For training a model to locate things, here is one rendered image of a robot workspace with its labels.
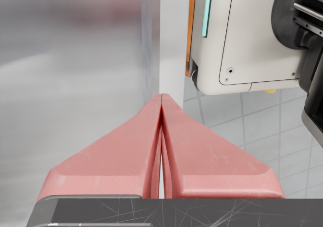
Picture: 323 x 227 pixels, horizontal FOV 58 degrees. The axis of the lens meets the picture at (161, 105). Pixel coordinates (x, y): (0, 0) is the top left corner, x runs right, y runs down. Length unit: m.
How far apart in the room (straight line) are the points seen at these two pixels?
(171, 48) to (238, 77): 0.81
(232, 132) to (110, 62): 1.38
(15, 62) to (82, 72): 0.04
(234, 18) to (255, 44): 0.12
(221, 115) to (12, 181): 1.26
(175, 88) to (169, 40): 0.04
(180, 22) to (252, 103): 1.30
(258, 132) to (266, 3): 0.85
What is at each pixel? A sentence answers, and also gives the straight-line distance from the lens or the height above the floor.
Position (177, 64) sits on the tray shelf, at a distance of 0.20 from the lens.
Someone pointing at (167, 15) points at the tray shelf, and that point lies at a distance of 0.18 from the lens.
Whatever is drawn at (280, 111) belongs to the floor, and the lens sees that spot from 1.60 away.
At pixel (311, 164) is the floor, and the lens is 2.05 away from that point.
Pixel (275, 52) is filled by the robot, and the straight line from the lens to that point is 1.02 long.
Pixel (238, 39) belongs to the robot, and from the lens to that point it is 0.93.
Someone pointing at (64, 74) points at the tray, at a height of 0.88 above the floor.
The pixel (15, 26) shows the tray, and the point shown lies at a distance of 0.18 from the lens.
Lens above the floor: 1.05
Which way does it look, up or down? 54 degrees down
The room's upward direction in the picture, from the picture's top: 159 degrees clockwise
